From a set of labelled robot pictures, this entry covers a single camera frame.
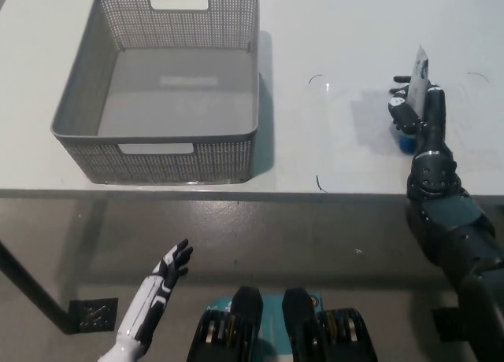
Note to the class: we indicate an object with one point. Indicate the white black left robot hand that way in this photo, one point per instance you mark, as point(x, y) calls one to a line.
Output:
point(147, 303)

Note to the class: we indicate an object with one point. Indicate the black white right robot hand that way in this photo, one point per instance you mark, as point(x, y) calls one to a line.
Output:
point(435, 118)

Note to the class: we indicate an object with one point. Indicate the white shampoo tube blue cap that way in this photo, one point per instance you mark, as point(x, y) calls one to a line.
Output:
point(419, 69)

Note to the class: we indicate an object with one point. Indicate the black floor plate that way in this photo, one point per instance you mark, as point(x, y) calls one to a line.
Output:
point(445, 318)
point(94, 315)

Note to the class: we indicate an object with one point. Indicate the black metal table leg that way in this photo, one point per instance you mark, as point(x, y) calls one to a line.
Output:
point(31, 284)

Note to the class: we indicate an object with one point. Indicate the grey perforated plastic basket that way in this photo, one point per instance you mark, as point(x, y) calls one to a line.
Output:
point(157, 102)

